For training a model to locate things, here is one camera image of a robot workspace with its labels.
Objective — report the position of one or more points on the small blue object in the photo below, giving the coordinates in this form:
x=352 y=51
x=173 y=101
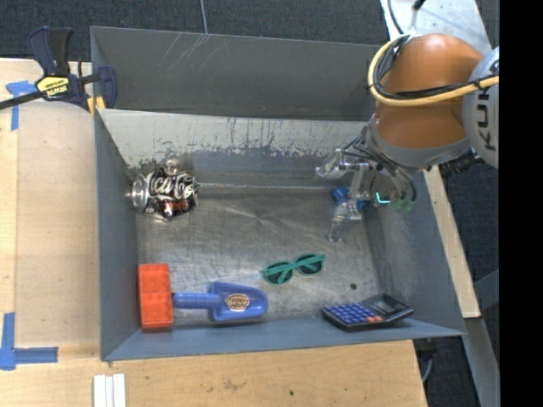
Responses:
x=340 y=193

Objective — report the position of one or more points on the crushed black and silver can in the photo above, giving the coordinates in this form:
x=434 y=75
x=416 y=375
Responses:
x=163 y=191

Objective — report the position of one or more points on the blue toy shovel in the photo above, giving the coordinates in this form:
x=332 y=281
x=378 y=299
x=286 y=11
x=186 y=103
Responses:
x=220 y=302

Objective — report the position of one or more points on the green sunglasses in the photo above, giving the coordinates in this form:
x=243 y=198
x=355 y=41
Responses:
x=278 y=271

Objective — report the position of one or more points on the black and blue calculator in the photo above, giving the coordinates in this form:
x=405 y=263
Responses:
x=365 y=313

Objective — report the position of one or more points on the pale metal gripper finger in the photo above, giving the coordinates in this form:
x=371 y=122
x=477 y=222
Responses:
x=344 y=216
x=335 y=164

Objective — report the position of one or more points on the grey metal bin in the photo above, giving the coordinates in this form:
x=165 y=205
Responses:
x=254 y=244

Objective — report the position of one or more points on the orange toy brick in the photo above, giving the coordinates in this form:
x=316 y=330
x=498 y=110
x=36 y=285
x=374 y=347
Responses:
x=155 y=297

